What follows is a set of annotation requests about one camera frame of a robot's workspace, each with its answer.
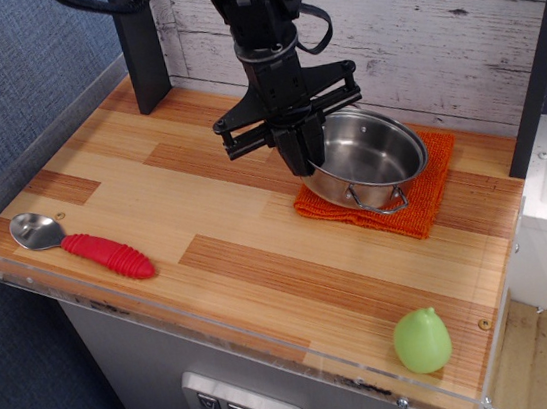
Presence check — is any red handled metal spoon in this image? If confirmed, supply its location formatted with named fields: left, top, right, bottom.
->
left=9, top=212, right=156, bottom=280

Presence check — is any clear acrylic table guard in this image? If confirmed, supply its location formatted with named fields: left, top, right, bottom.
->
left=0, top=60, right=523, bottom=409

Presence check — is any dark grey left post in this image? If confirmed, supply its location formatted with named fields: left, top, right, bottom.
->
left=113, top=0, right=171, bottom=115

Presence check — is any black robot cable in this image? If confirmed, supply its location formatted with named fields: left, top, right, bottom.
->
left=47, top=0, right=178, bottom=27

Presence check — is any dark grey post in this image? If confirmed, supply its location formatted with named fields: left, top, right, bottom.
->
left=508, top=0, right=547, bottom=179
left=113, top=0, right=171, bottom=115

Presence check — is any green plastic pear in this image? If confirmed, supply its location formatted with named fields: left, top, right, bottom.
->
left=393, top=307, right=453, bottom=374

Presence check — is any grey toy fridge cabinet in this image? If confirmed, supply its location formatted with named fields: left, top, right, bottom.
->
left=56, top=249, right=453, bottom=409

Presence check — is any silver metal pot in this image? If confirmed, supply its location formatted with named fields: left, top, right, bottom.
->
left=303, top=108, right=429, bottom=216

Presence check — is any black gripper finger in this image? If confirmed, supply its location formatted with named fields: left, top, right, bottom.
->
left=300, top=113, right=325, bottom=165
left=272, top=129, right=311, bottom=176

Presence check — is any dark grey right post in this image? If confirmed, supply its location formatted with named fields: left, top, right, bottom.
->
left=508, top=0, right=547, bottom=179

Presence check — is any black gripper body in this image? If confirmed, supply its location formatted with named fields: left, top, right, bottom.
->
left=213, top=47, right=361, bottom=159

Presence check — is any orange knitted cloth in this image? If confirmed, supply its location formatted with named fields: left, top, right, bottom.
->
left=294, top=131, right=455, bottom=239

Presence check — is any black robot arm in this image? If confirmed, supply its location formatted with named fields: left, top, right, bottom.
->
left=211, top=0, right=361, bottom=177

